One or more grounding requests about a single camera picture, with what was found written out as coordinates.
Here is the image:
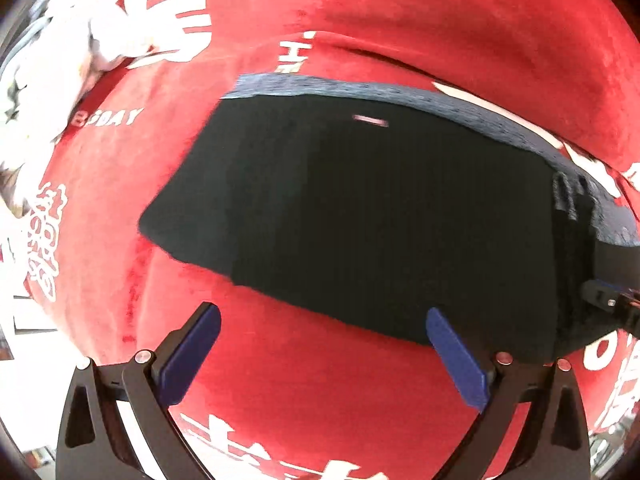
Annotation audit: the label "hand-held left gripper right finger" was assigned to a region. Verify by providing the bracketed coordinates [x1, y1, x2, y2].
[426, 307, 592, 480]

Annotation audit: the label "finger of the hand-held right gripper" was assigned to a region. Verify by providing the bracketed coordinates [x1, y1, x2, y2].
[581, 280, 640, 338]

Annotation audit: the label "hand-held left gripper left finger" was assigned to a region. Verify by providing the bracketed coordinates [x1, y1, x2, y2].
[56, 301, 222, 480]

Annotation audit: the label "black pants with grey lining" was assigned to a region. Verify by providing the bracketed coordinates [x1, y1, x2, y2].
[137, 72, 640, 366]

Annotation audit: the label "white floral crumpled quilt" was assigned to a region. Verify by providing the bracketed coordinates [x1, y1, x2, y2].
[0, 0, 153, 213]

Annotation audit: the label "red printed blanket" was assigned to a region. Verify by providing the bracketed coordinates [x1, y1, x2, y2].
[0, 0, 640, 480]

